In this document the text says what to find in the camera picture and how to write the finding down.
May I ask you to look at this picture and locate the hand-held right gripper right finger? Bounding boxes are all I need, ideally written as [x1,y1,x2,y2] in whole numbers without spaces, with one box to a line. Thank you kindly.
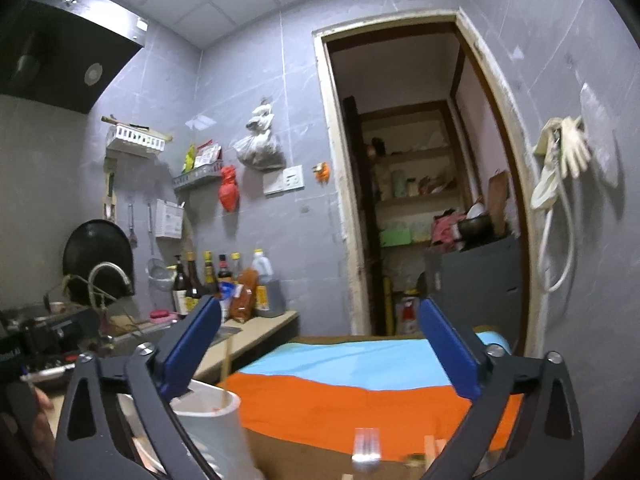
[417,297,586,480]

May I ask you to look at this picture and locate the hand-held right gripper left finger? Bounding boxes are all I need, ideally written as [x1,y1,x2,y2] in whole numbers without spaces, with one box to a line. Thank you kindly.
[54,294,223,480]

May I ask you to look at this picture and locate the white utensil holder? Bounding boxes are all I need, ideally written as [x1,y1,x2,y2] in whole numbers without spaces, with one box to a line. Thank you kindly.
[169,379,264,480]

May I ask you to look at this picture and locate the steel fork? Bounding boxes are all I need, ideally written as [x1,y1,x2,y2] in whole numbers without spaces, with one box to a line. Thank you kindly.
[351,427,382,464]

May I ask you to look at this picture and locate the person's left hand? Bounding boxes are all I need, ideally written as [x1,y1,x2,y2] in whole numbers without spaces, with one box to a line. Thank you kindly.
[31,390,57,466]

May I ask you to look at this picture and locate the wooden chopstick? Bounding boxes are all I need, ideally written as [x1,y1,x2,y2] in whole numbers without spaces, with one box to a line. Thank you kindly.
[219,336,235,412]

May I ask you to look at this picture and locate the steel sink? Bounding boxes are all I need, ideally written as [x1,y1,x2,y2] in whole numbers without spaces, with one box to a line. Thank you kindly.
[95,317,177,356]

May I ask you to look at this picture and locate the red canister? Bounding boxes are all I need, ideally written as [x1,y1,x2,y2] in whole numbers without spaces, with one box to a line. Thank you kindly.
[399,291,422,337]

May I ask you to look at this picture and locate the dark pump sauce bottle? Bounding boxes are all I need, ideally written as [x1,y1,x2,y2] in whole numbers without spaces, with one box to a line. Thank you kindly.
[172,255,191,317]

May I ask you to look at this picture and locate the blue white packet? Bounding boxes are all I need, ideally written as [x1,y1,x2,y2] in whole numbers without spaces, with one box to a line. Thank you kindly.
[220,282,237,322]

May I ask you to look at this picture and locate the withered plant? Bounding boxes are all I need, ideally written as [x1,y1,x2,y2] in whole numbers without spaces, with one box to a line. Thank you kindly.
[44,274,142,343]

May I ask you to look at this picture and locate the tall dark sauce bottle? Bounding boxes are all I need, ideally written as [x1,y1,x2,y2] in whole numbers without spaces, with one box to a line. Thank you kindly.
[185,252,205,314]

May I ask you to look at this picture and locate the orange brown packet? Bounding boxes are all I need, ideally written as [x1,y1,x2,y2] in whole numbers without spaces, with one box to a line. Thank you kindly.
[229,269,259,324]

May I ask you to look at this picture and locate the grey cabinet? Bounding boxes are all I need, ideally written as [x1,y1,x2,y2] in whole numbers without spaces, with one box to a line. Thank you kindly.
[424,236,522,342]

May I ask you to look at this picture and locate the yellow label sauce bottle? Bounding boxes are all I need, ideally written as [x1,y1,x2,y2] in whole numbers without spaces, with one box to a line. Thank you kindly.
[202,251,220,297]

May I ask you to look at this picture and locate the hanging mesh strainer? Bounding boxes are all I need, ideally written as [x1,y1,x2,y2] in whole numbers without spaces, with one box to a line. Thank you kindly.
[146,202,174,292]

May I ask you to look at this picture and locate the steel faucet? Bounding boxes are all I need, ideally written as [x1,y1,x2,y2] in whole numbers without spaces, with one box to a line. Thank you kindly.
[88,262,135,312]

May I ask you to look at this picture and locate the cooking oil jug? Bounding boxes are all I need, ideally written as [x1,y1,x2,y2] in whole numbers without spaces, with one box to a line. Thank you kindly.
[251,248,286,319]

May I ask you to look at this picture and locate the black wok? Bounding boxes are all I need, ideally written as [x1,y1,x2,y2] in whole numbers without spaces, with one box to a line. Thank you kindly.
[63,219,135,307]

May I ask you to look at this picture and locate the orange and blue cloth mat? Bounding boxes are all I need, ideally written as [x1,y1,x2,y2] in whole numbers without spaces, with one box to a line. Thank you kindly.
[216,331,527,462]

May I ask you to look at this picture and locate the pink cloth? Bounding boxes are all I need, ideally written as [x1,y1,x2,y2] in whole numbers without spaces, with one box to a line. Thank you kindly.
[432,212,469,252]

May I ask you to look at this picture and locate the black pot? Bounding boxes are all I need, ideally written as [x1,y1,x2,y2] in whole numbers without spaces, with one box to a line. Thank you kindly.
[459,214,494,252]

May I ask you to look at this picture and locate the wooden cutting board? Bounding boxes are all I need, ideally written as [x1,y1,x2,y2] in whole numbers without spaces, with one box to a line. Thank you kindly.
[488,169,511,239]

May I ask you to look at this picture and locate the hanging wooden spatula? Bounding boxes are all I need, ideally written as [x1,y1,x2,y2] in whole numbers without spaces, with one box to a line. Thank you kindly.
[103,156,119,222]

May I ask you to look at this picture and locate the red plastic bag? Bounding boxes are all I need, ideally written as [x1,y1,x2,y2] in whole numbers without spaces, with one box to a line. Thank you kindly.
[219,165,240,213]

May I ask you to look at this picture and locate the wooden storage shelf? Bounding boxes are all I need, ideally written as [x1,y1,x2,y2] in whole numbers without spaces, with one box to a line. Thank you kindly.
[359,101,474,252]

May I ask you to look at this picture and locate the red white snack packet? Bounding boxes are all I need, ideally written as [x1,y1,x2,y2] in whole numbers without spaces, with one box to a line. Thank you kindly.
[195,143,222,169]

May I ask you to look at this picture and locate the clear bag with dark contents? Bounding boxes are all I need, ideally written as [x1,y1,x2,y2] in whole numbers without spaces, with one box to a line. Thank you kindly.
[234,100,286,172]

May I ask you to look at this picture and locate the cream rubber gloves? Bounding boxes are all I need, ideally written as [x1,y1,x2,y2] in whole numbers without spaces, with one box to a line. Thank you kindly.
[531,115,592,211]

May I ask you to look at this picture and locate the black range hood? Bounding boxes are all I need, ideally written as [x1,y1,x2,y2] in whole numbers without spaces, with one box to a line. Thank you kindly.
[0,0,147,114]

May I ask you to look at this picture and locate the white wall utensil box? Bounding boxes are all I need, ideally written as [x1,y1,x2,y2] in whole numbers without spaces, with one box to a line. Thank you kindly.
[154,198,184,239]

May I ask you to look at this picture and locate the white hose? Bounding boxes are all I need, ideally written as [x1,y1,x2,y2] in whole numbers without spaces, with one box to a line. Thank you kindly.
[542,129,577,294]

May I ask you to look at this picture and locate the grey wall shelf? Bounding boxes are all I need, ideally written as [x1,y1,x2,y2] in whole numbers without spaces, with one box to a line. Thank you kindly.
[173,161,224,192]

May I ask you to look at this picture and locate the white door frame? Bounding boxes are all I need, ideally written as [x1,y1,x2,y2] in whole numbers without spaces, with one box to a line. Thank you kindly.
[312,8,543,356]

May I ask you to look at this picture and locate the white wall socket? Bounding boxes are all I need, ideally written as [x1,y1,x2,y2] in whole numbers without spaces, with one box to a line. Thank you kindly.
[263,164,305,196]

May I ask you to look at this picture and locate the white wall basket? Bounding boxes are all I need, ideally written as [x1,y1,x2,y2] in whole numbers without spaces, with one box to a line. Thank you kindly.
[105,124,168,159]

